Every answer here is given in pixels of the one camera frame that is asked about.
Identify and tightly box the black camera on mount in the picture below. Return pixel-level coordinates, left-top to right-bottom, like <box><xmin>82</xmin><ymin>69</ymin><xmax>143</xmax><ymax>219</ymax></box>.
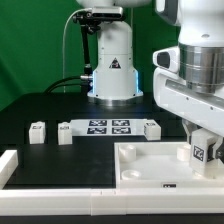
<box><xmin>72</xmin><ymin>6</ymin><xmax>124</xmax><ymax>24</ymax></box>

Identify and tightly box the white cable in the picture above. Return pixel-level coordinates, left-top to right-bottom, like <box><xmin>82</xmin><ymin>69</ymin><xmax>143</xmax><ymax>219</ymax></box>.
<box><xmin>62</xmin><ymin>8</ymin><xmax>88</xmax><ymax>94</ymax></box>

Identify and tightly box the white obstacle wall left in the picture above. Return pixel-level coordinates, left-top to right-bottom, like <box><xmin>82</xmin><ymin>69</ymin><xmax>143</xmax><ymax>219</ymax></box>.
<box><xmin>0</xmin><ymin>150</ymin><xmax>18</xmax><ymax>190</ymax></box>

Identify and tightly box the white obstacle wall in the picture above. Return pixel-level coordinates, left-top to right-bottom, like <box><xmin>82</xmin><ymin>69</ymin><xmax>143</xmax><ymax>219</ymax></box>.
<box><xmin>0</xmin><ymin>188</ymin><xmax>224</xmax><ymax>216</ymax></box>
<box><xmin>0</xmin><ymin>150</ymin><xmax>18</xmax><ymax>190</ymax></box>

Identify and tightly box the white obstacle wall front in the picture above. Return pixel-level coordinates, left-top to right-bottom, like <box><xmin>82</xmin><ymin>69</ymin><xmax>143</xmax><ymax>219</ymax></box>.
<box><xmin>0</xmin><ymin>188</ymin><xmax>224</xmax><ymax>216</ymax></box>

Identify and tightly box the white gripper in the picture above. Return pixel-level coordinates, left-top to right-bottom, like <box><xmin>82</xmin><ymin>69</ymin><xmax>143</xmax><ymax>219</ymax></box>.
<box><xmin>153</xmin><ymin>45</ymin><xmax>224</xmax><ymax>160</ymax></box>

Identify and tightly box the black cable bundle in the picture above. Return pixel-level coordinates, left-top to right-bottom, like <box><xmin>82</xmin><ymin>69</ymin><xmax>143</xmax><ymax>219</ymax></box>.
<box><xmin>43</xmin><ymin>75</ymin><xmax>88</xmax><ymax>94</ymax></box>

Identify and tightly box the white square tabletop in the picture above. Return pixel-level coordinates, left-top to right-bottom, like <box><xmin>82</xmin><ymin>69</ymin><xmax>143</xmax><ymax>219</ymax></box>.
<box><xmin>114</xmin><ymin>142</ymin><xmax>224</xmax><ymax>189</ymax></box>

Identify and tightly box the white marker sheet with tags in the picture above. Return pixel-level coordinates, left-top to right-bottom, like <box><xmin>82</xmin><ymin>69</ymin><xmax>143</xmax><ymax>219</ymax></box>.
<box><xmin>70</xmin><ymin>119</ymin><xmax>144</xmax><ymax>136</ymax></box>

